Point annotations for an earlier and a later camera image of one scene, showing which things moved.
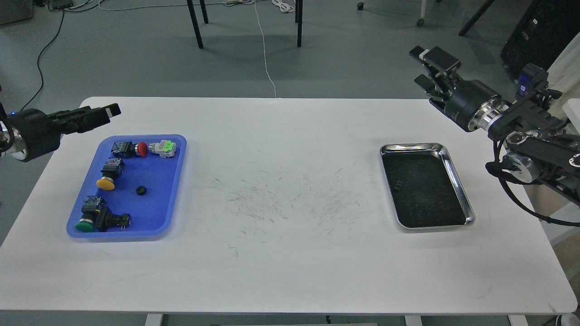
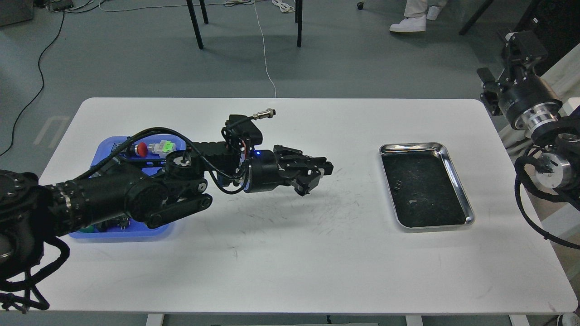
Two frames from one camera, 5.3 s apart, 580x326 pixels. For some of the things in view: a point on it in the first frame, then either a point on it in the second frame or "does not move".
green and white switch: (166, 148) does not move
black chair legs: (298, 19) does not move
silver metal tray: (426, 189) does not move
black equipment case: (548, 29) does not move
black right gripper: (461, 104) -> (529, 101)
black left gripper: (41, 133) -> (269, 170)
